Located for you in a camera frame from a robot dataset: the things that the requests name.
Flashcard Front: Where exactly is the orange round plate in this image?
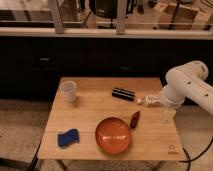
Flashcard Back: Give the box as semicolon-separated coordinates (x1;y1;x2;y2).
95;117;132;154

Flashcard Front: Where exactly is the dark red chili pepper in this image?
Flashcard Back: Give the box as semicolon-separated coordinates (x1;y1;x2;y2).
130;111;140;129

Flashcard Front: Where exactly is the black cylindrical case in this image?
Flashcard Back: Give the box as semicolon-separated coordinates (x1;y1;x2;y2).
112;88;135;101

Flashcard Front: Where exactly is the cardboard box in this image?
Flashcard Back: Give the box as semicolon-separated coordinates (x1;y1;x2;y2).
158;4;198;30

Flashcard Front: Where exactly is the wooden folding table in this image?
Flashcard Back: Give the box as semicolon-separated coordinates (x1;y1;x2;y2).
38;77;184;161

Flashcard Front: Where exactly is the blue sponge cloth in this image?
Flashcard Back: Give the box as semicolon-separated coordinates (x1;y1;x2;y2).
57;129;80;147

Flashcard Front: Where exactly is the black cable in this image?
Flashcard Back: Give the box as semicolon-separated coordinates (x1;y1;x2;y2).
180;136;213;171

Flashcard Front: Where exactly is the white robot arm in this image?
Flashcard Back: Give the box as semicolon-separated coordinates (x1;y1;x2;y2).
160;61;213;116

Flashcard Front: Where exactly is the small bottle with pink cap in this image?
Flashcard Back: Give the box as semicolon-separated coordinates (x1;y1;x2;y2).
136;95;161;107

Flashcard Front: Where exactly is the clear plastic cup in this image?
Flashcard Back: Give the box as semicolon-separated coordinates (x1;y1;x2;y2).
59;81;77;102

